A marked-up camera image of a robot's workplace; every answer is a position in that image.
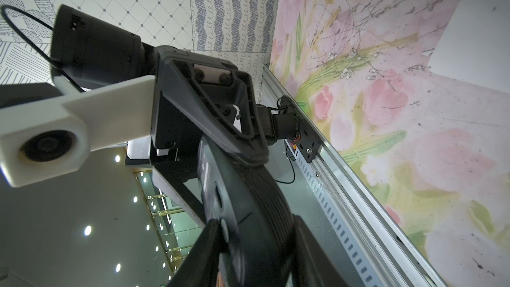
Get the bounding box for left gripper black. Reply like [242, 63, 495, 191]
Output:
[149, 46, 269, 227]

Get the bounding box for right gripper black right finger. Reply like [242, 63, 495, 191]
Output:
[292, 215, 348, 287]

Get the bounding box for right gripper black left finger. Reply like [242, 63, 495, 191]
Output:
[166, 219, 221, 287]

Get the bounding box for black wireless mouse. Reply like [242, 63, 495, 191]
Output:
[199, 137, 294, 286]

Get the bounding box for silver laptop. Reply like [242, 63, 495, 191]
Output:
[428, 0, 509, 93]

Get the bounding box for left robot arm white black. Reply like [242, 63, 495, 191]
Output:
[1, 5, 295, 229]

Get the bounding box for aluminium mounting rail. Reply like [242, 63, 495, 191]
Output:
[258, 63, 447, 287]

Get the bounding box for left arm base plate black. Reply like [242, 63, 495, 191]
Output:
[276, 96, 322, 163]

